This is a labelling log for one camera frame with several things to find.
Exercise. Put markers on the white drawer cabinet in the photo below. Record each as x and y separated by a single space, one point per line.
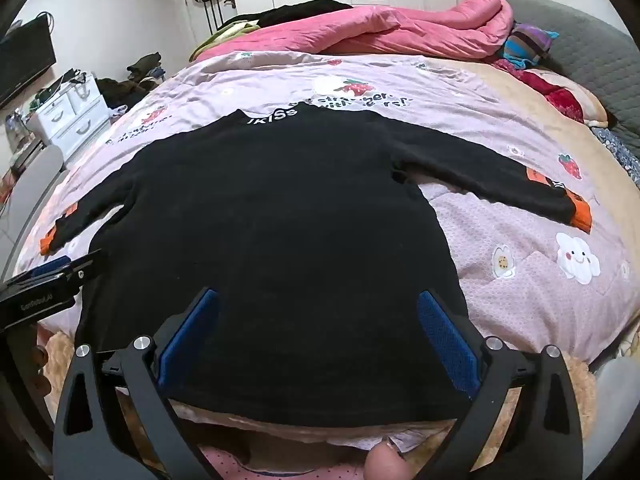
70 120

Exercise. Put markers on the tan plush blanket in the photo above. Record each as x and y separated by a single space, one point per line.
580 385

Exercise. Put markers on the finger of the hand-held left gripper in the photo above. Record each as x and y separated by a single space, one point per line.
87 262
47 267

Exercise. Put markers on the black sweater with orange cuffs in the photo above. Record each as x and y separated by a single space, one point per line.
275 235

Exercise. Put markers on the pile of dark clothes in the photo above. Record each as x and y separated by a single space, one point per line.
125 87

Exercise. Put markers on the black television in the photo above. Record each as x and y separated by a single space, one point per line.
22 65

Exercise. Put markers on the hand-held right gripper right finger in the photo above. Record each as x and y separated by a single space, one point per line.
445 340

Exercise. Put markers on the red patterned cloth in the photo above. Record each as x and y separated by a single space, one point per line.
565 100

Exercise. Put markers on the grey quilted headboard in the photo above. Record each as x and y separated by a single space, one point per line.
590 50

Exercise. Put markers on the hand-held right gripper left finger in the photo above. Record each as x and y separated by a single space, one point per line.
192 330

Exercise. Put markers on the blue floral cloth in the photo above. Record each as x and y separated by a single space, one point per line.
622 152

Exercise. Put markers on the grey chair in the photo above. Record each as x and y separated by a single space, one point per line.
35 195

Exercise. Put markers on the person's right hand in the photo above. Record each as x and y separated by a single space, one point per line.
387 462

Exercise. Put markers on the pink comforter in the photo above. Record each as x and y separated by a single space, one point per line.
400 30

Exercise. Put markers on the tan bed sheet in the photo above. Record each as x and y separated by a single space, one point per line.
500 95

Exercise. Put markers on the green cloth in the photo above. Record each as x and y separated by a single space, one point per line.
220 40

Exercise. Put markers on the striped pillow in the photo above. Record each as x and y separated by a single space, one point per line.
527 45

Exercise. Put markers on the pink printed quilt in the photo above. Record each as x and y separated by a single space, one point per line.
500 310

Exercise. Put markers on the person's pink dotted clothing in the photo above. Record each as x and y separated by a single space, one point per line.
280 470

